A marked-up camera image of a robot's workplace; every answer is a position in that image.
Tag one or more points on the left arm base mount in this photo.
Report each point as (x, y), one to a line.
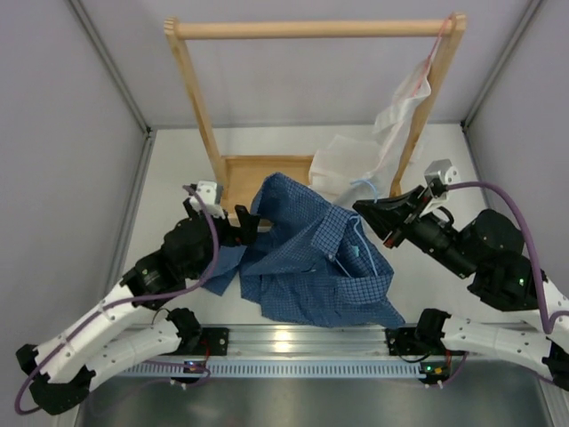
(209, 342)

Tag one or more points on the aluminium frame post left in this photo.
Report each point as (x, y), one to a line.
(92, 34)

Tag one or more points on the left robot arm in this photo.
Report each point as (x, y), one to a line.
(63, 371)

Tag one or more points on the blue checked shirt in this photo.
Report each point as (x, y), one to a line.
(310, 267)

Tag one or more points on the aluminium frame post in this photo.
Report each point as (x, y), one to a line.
(515, 37)
(92, 34)

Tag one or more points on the blue wire hanger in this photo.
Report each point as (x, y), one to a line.
(348, 198)

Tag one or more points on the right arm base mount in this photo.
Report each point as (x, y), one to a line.
(409, 342)

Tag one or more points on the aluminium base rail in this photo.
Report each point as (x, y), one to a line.
(296, 341)

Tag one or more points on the grey slotted cable duct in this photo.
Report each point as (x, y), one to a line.
(396, 369)

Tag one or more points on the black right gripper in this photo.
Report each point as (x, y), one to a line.
(387, 216)

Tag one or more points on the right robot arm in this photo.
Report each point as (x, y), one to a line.
(495, 253)

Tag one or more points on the wooden clothes rack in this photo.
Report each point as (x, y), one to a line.
(241, 176)

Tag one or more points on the aluminium frame post right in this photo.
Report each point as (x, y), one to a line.
(515, 37)

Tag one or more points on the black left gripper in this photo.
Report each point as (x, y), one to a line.
(235, 237)

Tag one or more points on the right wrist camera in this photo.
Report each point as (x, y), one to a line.
(438, 176)

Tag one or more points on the white shirt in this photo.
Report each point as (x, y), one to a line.
(375, 158)

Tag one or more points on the pink wire hanger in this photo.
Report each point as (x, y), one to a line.
(427, 63)

